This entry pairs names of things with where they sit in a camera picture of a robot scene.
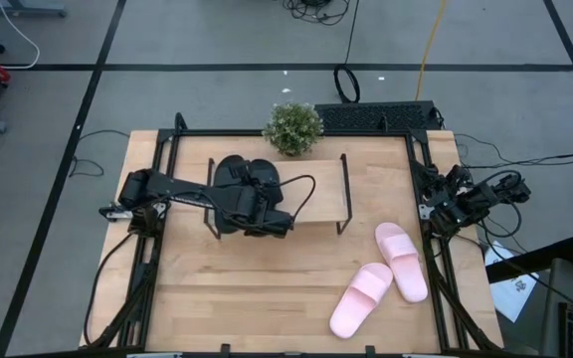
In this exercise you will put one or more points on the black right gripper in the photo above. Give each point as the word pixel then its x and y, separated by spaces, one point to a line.
pixel 458 181

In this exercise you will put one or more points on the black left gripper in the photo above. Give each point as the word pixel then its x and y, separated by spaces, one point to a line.
pixel 276 225

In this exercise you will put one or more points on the black slide sandal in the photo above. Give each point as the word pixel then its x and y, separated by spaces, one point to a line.
pixel 229 171
pixel 266 174

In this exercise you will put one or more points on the pink slide sandal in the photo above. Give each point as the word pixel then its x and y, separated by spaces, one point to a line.
pixel 401 258
pixel 361 298

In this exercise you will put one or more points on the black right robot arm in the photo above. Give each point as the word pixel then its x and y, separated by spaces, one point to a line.
pixel 470 204

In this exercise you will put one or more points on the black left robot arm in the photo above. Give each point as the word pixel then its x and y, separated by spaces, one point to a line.
pixel 182 191

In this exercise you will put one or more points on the green potted plant, black pot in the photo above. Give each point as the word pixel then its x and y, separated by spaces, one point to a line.
pixel 294 129

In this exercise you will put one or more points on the black desk edge bar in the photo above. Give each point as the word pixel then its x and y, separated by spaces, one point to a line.
pixel 530 258

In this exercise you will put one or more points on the white printed paper sheet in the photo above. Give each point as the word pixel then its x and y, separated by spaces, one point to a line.
pixel 510 293

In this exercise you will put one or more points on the grey desk foot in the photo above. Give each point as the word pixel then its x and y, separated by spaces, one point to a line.
pixel 23 8

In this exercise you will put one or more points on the wooden shelf with black frame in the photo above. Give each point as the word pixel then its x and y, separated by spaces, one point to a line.
pixel 321 194

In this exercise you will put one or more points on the black aluminium rig frame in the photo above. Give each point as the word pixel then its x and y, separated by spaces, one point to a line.
pixel 217 132

